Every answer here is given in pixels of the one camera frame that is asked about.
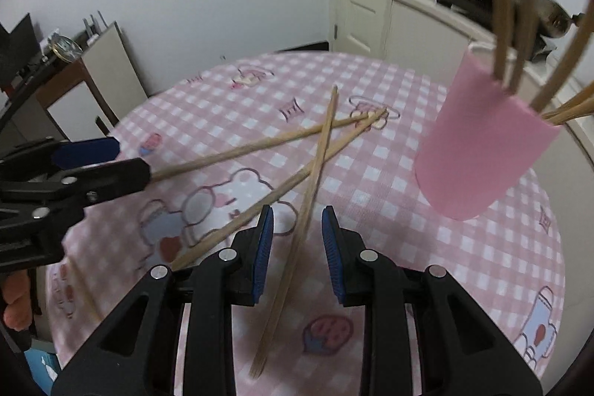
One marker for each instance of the wooden chopstick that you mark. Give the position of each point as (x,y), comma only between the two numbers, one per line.
(299,238)
(232,155)
(287,184)

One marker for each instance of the pink paper cup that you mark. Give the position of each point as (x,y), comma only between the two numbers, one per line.
(473,145)

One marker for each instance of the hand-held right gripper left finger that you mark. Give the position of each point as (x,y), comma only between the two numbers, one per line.
(262,257)

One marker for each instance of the black computer monitor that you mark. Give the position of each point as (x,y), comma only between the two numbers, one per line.
(18,48)

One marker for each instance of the blue box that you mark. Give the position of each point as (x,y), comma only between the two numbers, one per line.
(41,366)

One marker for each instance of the dark wooden desk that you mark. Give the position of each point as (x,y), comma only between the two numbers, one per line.
(60,80)

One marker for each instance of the person's left hand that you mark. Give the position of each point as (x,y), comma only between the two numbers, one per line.
(16,308)

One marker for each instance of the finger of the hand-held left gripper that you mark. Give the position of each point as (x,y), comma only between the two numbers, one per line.
(116,178)
(88,150)

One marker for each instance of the bunch of chopsticks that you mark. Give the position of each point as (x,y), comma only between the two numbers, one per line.
(573,107)

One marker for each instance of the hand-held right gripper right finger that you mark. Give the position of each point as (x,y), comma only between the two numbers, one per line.
(332,257)

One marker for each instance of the white board panel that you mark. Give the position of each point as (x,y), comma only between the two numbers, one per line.
(111,71)

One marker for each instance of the pink checked tablecloth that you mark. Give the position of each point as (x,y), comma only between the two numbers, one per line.
(371,192)

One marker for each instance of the white kitchen cabinet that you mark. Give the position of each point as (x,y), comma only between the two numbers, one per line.
(417,29)

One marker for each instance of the grey metal rods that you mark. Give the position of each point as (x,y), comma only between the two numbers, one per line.
(93,24)

